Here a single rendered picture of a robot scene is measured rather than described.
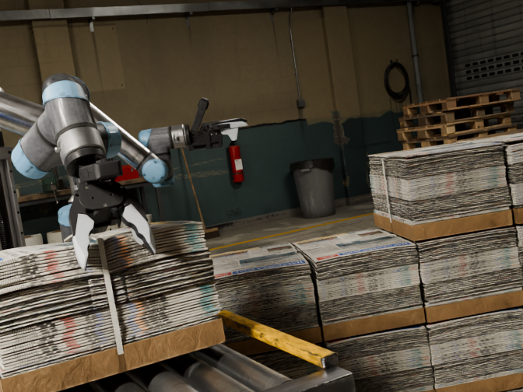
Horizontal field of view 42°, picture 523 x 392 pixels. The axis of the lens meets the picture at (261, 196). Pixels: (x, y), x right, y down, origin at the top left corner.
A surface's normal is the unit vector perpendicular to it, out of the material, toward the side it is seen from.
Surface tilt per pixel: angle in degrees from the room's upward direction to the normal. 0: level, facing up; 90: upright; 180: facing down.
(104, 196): 57
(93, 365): 86
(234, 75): 90
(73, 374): 89
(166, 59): 90
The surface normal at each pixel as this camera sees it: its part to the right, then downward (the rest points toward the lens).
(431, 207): 0.11, 0.07
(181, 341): 0.45, -0.04
